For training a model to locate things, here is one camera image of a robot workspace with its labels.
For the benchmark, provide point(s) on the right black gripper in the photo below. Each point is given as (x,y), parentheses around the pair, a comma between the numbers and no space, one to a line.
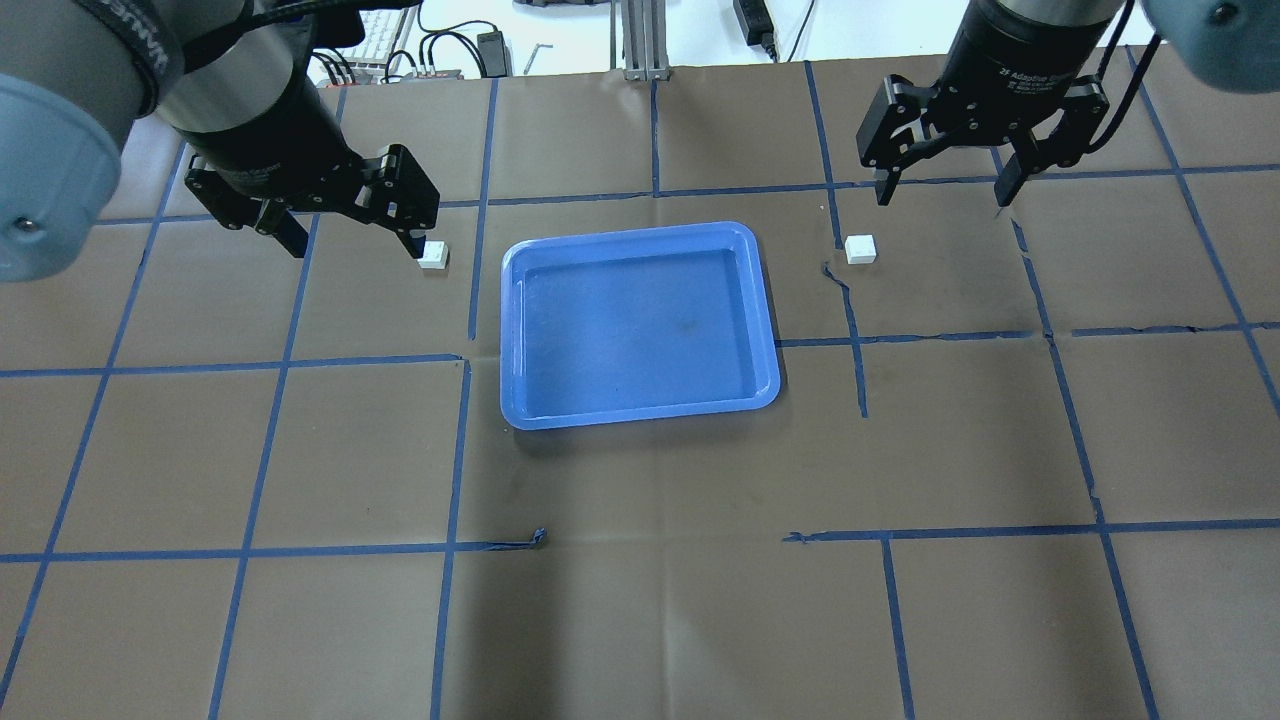
(1010,55)

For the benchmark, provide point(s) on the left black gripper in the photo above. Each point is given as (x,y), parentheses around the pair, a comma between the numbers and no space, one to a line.
(268,128)

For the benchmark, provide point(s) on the white block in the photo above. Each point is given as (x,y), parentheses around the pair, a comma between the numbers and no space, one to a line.
(860,249)
(435,256)

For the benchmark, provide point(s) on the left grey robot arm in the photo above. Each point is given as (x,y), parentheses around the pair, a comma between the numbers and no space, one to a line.
(76,77)

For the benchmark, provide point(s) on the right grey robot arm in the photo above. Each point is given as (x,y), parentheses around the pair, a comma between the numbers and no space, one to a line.
(1230,45)

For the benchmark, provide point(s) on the blue plastic tray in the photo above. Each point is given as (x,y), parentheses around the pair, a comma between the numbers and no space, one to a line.
(635,325)

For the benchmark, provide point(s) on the white keyboard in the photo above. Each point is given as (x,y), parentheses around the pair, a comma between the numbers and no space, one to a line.
(385,31)

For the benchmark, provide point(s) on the black power adapter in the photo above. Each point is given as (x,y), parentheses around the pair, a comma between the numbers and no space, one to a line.
(493,52)

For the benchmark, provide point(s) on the black power brick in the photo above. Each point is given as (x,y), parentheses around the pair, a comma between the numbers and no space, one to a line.
(756,26)

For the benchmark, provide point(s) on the silver hex key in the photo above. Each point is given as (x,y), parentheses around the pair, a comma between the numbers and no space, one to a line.
(533,56)

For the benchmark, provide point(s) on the brown paper table mat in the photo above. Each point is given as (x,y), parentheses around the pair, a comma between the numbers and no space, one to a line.
(1023,465)

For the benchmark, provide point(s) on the aluminium frame post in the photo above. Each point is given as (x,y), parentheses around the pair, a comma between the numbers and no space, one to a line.
(644,50)

